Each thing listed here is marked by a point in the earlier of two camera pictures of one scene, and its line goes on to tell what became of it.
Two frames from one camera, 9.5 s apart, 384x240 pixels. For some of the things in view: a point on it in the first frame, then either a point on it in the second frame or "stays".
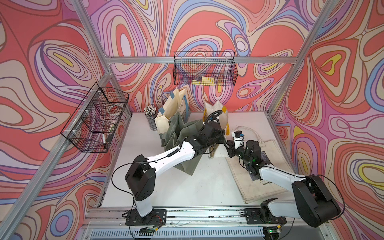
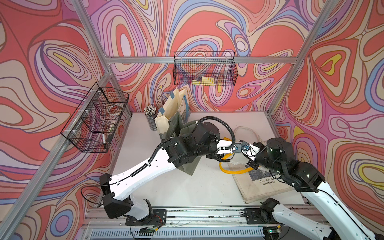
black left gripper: x=221 y=133 -> x=215 y=156
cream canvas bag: x=255 y=188 stays
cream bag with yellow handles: x=209 y=108 -> x=236 y=163
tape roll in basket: x=115 y=109 stays
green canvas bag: x=175 y=132 stays
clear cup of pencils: x=150 y=112 stays
